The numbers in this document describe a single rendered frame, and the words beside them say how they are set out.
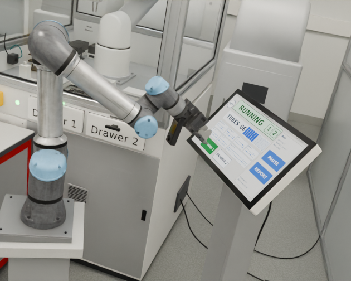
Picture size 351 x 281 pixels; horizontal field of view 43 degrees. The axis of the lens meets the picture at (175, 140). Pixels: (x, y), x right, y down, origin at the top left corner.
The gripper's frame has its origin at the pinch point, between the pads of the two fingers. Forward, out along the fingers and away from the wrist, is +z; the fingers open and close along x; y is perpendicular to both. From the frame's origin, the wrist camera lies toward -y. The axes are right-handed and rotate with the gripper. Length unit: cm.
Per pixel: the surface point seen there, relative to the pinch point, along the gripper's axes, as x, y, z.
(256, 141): -17.5, 14.0, 2.6
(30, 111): 70, -49, -33
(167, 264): 43, -66, 80
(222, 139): -3.0, 6.1, 2.6
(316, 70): 239, 142, 228
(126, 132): 37.6, -22.0, -6.3
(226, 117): 4.8, 13.5, 2.6
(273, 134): -20.9, 19.8, 2.6
